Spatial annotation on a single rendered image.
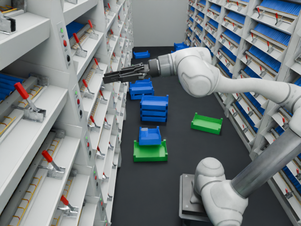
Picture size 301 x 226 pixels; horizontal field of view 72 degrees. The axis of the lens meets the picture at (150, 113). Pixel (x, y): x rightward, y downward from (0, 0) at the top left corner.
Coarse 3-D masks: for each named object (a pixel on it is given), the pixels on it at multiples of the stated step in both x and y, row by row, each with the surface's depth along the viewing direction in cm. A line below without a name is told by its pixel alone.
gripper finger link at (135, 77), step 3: (126, 75) 84; (129, 75) 83; (132, 75) 83; (135, 75) 83; (138, 75) 82; (141, 75) 82; (120, 78) 84; (123, 78) 84; (126, 78) 84; (129, 78) 84; (132, 78) 84; (135, 78) 83; (138, 78) 83; (141, 78) 83; (123, 81) 84; (126, 81) 84; (129, 81) 84
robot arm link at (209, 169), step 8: (208, 160) 120; (216, 160) 120; (200, 168) 118; (208, 168) 115; (216, 168) 115; (200, 176) 117; (208, 176) 115; (216, 176) 114; (224, 176) 117; (200, 184) 116; (200, 192) 116
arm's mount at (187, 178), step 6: (186, 174) 147; (192, 174) 147; (186, 180) 142; (186, 186) 138; (186, 192) 133; (186, 198) 130; (186, 204) 126; (192, 204) 126; (198, 204) 126; (186, 210) 122; (192, 210) 122; (198, 210) 122; (204, 210) 122; (204, 216) 123
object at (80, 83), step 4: (92, 60) 122; (92, 64) 117; (88, 68) 111; (84, 72) 106; (88, 72) 108; (84, 76) 103; (88, 76) 107; (80, 80) 98; (80, 84) 95; (80, 88) 95
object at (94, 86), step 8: (96, 56) 126; (104, 56) 127; (104, 64) 128; (104, 72) 119; (88, 80) 106; (96, 80) 108; (96, 88) 102; (96, 96) 99; (88, 104) 89; (88, 112) 77; (88, 120) 86
